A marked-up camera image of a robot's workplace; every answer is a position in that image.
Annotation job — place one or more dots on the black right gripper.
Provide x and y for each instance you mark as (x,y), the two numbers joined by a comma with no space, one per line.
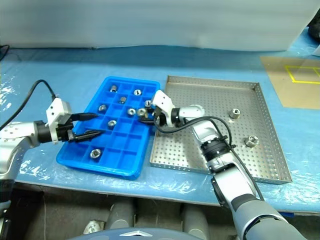
(160,117)

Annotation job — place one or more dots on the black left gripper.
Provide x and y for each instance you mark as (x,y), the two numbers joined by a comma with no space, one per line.
(65,132)

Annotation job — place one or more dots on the blue compartment tray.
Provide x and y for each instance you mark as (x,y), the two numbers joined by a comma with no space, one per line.
(125,155)

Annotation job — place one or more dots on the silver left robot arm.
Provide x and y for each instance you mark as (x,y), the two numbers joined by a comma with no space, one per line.
(15,135)

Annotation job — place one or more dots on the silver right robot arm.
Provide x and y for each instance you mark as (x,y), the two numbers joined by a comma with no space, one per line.
(240,175)

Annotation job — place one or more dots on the perforated metal tray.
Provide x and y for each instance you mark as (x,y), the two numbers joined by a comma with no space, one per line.
(175,155)

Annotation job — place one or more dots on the blue plastic table cover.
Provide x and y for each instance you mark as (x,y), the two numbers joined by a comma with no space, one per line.
(37,70)

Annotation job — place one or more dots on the white foam backdrop panel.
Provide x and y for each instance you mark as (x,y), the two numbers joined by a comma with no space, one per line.
(150,22)

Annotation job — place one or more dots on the dark grey rounded shape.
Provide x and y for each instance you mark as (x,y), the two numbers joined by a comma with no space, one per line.
(120,217)

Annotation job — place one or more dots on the white patterned lump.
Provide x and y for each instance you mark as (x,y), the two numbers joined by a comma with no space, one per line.
(93,226)

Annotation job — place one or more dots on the blue-grey robot torso shell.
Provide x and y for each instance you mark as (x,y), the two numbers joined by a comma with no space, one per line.
(150,235)

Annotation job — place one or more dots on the brown cardboard sheet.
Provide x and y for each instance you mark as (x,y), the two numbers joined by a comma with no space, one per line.
(287,95)

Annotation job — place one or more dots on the white leaning board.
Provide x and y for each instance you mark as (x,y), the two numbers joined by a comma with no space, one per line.
(317,50)

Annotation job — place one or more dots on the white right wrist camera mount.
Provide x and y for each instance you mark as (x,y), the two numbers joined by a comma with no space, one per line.
(162,100)

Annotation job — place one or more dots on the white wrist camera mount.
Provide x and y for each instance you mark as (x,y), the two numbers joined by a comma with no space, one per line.
(162,100)
(56,110)

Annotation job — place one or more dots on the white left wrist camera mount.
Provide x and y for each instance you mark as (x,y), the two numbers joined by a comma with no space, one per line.
(56,110)

